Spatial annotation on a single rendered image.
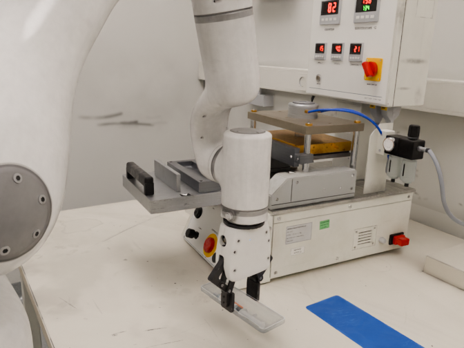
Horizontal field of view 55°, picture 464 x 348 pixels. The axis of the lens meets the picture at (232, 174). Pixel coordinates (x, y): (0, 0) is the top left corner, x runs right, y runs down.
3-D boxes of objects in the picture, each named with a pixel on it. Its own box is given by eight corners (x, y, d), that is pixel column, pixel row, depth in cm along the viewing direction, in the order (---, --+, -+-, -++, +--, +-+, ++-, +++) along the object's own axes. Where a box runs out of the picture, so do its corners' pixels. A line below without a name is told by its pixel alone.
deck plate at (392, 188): (331, 162, 151) (331, 159, 150) (416, 191, 121) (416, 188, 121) (206, 176, 130) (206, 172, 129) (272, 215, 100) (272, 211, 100)
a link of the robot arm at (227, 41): (158, 18, 74) (191, 184, 86) (218, 15, 62) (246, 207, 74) (201, 9, 79) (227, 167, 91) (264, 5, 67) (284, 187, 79)
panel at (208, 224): (183, 237, 128) (209, 177, 127) (233, 286, 103) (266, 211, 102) (177, 235, 127) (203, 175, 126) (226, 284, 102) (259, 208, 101)
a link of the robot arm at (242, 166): (208, 199, 81) (242, 215, 75) (210, 127, 78) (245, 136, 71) (244, 191, 87) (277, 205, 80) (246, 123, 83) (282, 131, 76)
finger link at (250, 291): (258, 271, 85) (256, 302, 86) (270, 266, 87) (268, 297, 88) (246, 264, 87) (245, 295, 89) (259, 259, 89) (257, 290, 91)
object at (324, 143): (302, 141, 134) (304, 109, 131) (354, 157, 115) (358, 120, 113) (253, 145, 126) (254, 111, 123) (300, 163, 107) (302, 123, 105)
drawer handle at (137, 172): (134, 177, 109) (133, 161, 108) (154, 195, 96) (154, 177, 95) (126, 177, 108) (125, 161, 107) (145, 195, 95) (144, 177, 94)
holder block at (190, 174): (224, 165, 123) (224, 156, 122) (263, 184, 106) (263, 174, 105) (166, 170, 115) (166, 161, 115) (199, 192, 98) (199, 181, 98)
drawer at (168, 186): (228, 177, 126) (228, 149, 123) (271, 200, 107) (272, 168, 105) (122, 188, 112) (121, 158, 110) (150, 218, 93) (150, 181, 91)
